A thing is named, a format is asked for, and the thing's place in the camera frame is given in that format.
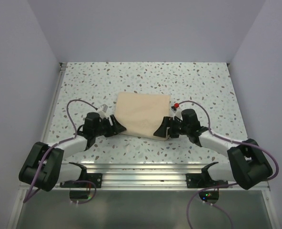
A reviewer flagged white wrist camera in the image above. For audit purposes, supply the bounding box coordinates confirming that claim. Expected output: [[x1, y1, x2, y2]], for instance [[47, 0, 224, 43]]
[[171, 103, 182, 119], [96, 104, 108, 119]]

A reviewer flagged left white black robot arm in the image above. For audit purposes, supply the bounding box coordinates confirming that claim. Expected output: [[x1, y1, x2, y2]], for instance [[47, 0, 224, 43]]
[[19, 112, 126, 192]]

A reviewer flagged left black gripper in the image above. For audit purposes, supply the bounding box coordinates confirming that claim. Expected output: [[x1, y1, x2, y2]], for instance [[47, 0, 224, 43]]
[[93, 114, 126, 137]]

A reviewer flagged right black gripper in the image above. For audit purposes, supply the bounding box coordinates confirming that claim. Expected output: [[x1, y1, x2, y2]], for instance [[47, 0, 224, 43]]
[[153, 116, 190, 138]]

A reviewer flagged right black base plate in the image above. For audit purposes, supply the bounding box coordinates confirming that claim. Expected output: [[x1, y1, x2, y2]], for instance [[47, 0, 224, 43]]
[[185, 173, 228, 188]]

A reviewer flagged beige cloth wrap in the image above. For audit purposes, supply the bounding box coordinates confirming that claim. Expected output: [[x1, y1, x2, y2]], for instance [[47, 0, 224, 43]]
[[114, 92, 171, 141]]

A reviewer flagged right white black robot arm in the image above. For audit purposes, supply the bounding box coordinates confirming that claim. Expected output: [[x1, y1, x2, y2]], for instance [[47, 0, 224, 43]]
[[154, 109, 273, 190]]

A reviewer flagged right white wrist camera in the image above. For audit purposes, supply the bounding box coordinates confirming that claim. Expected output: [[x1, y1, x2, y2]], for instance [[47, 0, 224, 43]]
[[171, 103, 182, 119]]

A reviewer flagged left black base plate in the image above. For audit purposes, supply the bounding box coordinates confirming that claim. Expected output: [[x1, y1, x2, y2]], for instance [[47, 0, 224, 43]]
[[60, 173, 102, 188]]

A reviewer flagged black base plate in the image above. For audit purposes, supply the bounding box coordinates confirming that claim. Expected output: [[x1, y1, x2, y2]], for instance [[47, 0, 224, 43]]
[[60, 173, 102, 188], [185, 173, 228, 188]]

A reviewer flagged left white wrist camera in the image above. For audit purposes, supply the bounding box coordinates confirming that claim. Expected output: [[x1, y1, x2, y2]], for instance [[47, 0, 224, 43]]
[[96, 104, 108, 119]]

